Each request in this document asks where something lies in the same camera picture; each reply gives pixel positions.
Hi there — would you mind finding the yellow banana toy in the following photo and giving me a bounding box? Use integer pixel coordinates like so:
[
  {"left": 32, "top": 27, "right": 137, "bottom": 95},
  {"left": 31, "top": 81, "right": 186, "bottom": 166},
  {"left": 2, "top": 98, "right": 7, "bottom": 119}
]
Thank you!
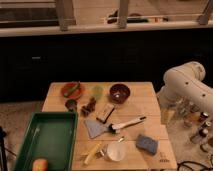
[{"left": 82, "top": 142, "right": 102, "bottom": 165}]

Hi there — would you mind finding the light green cup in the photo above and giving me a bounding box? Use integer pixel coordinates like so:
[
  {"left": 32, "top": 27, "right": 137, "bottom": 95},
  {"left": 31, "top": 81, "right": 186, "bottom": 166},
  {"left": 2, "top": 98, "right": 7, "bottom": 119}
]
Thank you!
[{"left": 92, "top": 86, "right": 103, "bottom": 100}]

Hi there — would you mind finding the green plastic bin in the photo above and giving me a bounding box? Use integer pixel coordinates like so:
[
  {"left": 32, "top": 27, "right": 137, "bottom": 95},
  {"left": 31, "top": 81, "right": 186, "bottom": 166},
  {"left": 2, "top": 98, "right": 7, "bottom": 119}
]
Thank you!
[{"left": 13, "top": 112, "right": 78, "bottom": 171}]

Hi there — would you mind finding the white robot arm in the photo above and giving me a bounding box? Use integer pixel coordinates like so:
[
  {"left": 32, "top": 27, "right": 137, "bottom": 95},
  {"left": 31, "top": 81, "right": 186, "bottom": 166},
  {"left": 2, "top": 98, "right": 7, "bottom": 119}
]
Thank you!
[{"left": 158, "top": 61, "right": 213, "bottom": 115}]

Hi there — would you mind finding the grey triangular cloth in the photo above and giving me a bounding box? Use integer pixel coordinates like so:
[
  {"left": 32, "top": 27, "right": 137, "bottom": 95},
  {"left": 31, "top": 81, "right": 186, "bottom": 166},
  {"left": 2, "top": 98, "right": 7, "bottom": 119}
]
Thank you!
[{"left": 84, "top": 119, "right": 108, "bottom": 139}]

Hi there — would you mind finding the orange fruit toy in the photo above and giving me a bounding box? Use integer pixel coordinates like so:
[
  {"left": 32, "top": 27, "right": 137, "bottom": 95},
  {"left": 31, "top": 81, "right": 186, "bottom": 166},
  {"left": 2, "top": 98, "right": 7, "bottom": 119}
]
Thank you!
[{"left": 32, "top": 158, "right": 48, "bottom": 171}]

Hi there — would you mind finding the black tripod stand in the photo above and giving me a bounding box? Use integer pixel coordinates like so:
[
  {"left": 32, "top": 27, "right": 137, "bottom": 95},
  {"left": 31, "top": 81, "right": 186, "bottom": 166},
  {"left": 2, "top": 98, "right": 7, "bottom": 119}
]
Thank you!
[{"left": 0, "top": 126, "right": 8, "bottom": 171}]

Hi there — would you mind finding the black cable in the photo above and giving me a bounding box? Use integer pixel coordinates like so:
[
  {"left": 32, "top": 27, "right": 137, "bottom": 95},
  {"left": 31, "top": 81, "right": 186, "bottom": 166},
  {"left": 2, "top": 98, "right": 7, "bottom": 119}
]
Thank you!
[{"left": 176, "top": 160, "right": 213, "bottom": 171}]

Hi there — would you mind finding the green pickle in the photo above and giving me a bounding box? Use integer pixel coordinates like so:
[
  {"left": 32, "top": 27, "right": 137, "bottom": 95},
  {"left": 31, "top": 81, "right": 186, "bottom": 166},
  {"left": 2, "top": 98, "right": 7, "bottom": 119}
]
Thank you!
[{"left": 63, "top": 83, "right": 80, "bottom": 97}]

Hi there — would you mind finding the white black eraser block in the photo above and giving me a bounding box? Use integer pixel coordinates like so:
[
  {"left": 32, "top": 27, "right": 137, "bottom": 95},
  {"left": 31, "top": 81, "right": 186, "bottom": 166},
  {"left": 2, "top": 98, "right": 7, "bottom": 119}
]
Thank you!
[{"left": 96, "top": 103, "right": 115, "bottom": 123}]

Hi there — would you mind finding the dark green small cup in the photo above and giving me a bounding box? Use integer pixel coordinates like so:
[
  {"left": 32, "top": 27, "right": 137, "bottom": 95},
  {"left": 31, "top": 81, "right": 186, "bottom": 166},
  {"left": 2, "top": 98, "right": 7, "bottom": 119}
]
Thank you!
[{"left": 65, "top": 99, "right": 77, "bottom": 111}]

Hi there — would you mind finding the blue grey sponge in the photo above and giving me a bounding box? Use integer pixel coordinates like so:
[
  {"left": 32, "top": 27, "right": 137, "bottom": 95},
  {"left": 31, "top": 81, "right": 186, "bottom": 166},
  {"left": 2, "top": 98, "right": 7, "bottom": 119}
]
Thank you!
[{"left": 136, "top": 135, "right": 158, "bottom": 155}]

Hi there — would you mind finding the brown pine cone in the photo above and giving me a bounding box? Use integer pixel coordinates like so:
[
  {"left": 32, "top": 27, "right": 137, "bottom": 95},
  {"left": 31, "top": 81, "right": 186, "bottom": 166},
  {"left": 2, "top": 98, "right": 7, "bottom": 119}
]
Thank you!
[{"left": 81, "top": 97, "right": 96, "bottom": 117}]

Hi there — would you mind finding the dark purple bowl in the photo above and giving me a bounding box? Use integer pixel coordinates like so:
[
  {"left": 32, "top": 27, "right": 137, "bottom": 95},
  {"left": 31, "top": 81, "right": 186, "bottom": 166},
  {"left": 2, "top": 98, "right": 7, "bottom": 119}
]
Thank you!
[{"left": 109, "top": 83, "right": 130, "bottom": 104}]

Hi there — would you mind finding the white cup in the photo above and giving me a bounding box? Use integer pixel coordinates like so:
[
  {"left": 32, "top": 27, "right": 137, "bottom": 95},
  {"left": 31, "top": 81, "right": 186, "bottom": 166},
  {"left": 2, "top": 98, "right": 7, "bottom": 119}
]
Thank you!
[{"left": 106, "top": 142, "right": 126, "bottom": 162}]

